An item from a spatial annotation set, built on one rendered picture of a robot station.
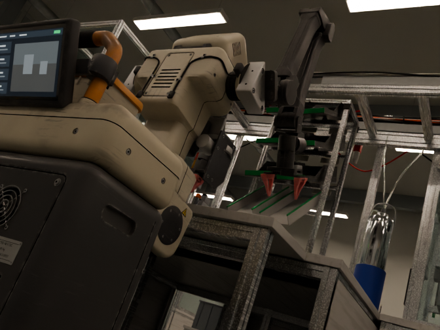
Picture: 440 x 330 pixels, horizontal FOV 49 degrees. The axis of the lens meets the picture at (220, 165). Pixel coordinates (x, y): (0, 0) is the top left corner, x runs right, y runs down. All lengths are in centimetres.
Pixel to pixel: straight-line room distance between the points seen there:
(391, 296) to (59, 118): 1207
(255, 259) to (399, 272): 1159
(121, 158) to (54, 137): 14
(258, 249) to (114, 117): 66
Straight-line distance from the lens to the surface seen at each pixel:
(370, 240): 268
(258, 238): 140
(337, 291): 161
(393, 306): 1272
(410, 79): 287
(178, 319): 716
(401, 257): 1302
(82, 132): 91
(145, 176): 94
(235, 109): 345
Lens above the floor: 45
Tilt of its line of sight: 21 degrees up
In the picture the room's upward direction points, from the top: 20 degrees clockwise
